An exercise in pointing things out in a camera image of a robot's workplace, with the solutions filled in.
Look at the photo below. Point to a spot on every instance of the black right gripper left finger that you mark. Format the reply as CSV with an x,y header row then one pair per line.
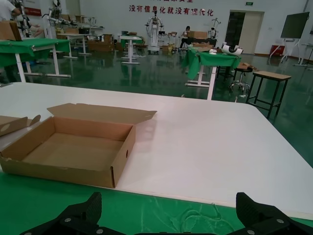
x,y
90,210

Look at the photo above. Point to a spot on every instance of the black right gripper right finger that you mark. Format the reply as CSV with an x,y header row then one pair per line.
x,y
249,213

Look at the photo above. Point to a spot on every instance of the white robot with extended arm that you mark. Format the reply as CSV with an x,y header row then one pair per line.
x,y
55,14

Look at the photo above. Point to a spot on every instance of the open brown cardboard box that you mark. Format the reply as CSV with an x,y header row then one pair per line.
x,y
12,123
73,147

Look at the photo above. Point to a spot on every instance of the cardboard box on table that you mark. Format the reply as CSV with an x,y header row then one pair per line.
x,y
8,30

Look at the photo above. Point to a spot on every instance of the green table cloth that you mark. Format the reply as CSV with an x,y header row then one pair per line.
x,y
36,200

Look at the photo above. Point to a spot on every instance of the black stool with casters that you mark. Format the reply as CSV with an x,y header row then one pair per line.
x,y
240,76

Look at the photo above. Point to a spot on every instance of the wooden-top black stool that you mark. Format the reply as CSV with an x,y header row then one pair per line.
x,y
271,76

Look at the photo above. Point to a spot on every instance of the green-draped white-leg table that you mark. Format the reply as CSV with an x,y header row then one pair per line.
x,y
215,60

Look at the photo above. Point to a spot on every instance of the white curved shell part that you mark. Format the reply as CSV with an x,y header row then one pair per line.
x,y
232,49

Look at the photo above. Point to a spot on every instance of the stacked cardboard boxes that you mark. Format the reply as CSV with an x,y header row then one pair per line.
x,y
100,45

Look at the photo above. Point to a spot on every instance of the green-covered white-leg table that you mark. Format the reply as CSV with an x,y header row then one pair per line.
x,y
36,45

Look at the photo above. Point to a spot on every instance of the white desk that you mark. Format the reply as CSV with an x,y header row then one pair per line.
x,y
73,36

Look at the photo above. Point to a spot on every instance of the small green-covered table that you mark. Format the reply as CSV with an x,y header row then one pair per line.
x,y
132,40

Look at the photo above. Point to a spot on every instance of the beige double door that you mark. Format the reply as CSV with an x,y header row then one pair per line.
x,y
247,31

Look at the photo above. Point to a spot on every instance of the small white robot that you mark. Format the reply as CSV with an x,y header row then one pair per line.
x,y
213,31

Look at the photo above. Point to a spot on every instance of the seated person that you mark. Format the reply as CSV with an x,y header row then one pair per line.
x,y
185,36

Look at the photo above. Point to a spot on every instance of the white humanoid robot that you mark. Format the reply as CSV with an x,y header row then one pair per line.
x,y
155,31

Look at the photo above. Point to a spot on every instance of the dark monitor on stand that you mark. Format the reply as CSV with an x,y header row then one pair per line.
x,y
294,25

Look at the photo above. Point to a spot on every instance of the white robot with black joints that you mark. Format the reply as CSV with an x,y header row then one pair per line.
x,y
23,19

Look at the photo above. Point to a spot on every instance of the green exit sign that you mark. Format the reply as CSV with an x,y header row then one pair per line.
x,y
249,3

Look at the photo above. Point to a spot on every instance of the person in white shirt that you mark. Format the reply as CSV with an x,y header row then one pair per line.
x,y
7,8

